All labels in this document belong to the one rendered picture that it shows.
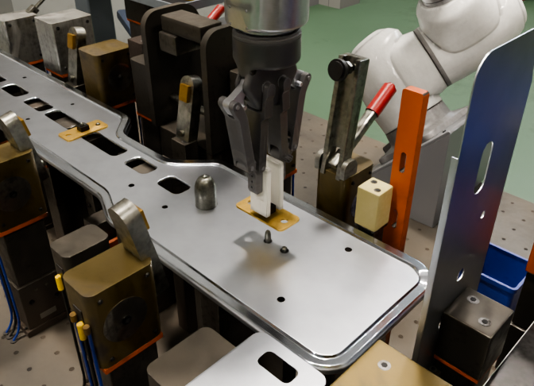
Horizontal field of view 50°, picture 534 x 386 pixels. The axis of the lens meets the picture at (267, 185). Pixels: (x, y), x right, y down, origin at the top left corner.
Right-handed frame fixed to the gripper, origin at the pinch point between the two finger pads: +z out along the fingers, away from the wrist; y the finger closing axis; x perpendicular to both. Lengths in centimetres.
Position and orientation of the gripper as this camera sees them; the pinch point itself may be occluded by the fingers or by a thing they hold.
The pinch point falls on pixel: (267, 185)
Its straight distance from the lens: 72.3
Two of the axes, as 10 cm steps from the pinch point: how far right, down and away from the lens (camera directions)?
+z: 0.0, 8.5, 5.3
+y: -7.0, 3.8, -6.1
